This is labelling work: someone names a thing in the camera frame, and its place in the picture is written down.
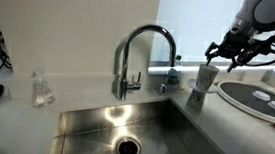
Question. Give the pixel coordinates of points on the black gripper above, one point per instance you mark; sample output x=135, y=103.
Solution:
x=237, y=44

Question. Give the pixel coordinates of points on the patterned paper cup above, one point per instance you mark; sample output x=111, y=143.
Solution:
x=195, y=100
x=207, y=78

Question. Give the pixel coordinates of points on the chrome gooseneck tap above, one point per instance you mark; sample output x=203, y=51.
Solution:
x=124, y=69

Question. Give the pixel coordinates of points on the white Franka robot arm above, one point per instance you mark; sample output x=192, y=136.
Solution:
x=270, y=11

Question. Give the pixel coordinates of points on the white round plate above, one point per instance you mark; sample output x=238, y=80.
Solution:
x=192, y=83

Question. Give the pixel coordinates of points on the bright window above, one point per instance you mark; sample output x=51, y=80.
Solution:
x=195, y=25

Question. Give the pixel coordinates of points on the round black tray white rim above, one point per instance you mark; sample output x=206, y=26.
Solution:
x=243, y=96

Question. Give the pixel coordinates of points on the clear bottle with green cap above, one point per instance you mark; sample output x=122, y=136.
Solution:
x=173, y=76

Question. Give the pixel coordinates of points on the chrome soap dispenser button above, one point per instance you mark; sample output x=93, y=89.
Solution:
x=162, y=89

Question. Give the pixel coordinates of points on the round sink drain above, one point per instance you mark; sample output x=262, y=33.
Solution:
x=127, y=149

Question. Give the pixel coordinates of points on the stainless steel sink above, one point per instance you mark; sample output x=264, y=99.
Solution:
x=106, y=127

